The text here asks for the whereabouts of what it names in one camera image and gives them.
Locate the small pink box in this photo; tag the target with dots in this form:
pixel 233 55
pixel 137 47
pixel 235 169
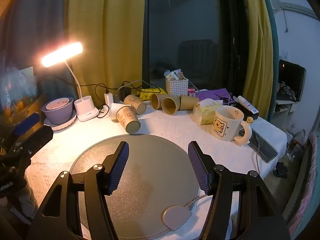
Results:
pixel 191 92

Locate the round grey mat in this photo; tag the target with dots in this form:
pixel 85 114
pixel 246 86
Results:
pixel 150 175

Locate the purple bowl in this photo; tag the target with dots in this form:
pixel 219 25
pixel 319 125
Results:
pixel 57 116

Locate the tissue pack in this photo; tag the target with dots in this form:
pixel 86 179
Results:
pixel 203 113

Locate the purple cloth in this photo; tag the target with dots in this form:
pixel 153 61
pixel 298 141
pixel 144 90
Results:
pixel 212 93

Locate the white desk lamp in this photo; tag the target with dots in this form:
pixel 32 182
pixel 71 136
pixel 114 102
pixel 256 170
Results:
pixel 86 110

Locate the black smartphone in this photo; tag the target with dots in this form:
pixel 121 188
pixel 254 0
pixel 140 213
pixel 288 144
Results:
pixel 263 147

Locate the pink bowl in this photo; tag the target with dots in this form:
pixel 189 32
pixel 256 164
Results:
pixel 57 103

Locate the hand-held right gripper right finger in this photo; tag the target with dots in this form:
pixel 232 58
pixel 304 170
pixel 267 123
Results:
pixel 197 170

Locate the white plastic basket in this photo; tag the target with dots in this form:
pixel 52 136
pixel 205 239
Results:
pixel 176 87

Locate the printed paper cup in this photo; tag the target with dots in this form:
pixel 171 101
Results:
pixel 126 118
pixel 133 101

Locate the black monitor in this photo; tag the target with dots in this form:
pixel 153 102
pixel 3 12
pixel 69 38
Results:
pixel 291 80

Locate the dark slippers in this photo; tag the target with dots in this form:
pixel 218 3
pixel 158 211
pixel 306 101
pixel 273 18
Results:
pixel 280 170

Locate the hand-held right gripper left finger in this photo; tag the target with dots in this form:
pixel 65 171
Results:
pixel 117 170

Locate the white paper cup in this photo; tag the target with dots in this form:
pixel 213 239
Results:
pixel 113 110

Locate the yellow curtain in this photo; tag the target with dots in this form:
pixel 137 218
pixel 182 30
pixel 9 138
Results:
pixel 100 30
pixel 257 55

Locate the white tube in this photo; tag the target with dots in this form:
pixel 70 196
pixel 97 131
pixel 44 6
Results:
pixel 246 103

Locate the black charger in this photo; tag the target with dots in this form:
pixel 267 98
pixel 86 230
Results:
pixel 125 92

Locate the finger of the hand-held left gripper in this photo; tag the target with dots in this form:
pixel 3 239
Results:
pixel 40 137
pixel 26 126

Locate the yellow packet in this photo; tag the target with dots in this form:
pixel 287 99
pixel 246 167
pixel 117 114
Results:
pixel 147 93

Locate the pink blanket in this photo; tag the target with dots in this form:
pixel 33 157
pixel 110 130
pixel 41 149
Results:
pixel 308 175

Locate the white bear print mug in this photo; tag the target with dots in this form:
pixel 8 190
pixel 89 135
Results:
pixel 225 125

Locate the bag of oranges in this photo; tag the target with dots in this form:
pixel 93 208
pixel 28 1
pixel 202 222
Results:
pixel 10 110

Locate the dark window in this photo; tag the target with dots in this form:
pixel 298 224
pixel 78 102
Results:
pixel 185 30

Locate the small packets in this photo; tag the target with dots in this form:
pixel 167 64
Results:
pixel 173 74

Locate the brown paper cup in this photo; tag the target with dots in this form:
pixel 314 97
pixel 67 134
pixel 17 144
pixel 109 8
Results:
pixel 170 106
pixel 188 102
pixel 158 100

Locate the white charger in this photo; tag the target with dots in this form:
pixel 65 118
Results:
pixel 108 98

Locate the white shelf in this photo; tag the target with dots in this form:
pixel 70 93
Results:
pixel 282 112

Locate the white air conditioner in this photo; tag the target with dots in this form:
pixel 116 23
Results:
pixel 297 5

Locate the white tablecloth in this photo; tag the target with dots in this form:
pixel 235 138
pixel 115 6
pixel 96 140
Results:
pixel 62 145

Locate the pink rounded tag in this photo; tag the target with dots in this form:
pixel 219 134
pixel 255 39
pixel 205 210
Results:
pixel 175 216

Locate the yellow duck figurine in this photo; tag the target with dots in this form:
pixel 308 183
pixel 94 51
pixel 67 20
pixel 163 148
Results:
pixel 250 120

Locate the white plate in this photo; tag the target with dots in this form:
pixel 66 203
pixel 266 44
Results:
pixel 67 125

